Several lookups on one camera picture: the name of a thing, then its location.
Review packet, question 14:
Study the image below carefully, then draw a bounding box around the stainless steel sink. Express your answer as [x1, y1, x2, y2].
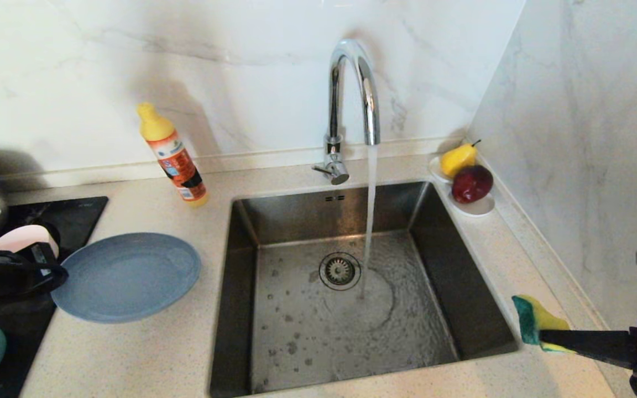
[208, 181, 520, 397]

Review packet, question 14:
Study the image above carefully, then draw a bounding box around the metal drain strainer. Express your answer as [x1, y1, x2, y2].
[318, 253, 362, 291]

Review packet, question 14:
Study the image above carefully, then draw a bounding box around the yellow capped dish soap bottle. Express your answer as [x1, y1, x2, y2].
[136, 103, 209, 208]

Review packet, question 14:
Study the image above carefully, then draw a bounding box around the dark red apple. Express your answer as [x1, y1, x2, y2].
[451, 165, 494, 204]

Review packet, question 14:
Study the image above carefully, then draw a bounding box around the yellow sponge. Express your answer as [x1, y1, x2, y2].
[511, 295, 572, 353]

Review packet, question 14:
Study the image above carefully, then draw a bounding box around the large blue-grey plate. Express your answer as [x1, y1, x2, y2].
[51, 232, 202, 324]

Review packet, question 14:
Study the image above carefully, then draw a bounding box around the chrome gooseneck faucet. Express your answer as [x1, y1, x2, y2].
[312, 39, 381, 186]

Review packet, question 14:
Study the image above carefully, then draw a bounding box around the yellow pear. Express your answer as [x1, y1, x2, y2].
[441, 140, 481, 179]

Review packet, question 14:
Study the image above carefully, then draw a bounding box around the white fruit dish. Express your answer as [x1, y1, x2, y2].
[428, 156, 496, 217]

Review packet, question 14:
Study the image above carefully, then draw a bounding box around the black induction cooktop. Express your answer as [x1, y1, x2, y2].
[0, 196, 108, 398]

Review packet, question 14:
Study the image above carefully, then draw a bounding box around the pink plastic bowl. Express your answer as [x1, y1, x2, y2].
[0, 224, 60, 260]

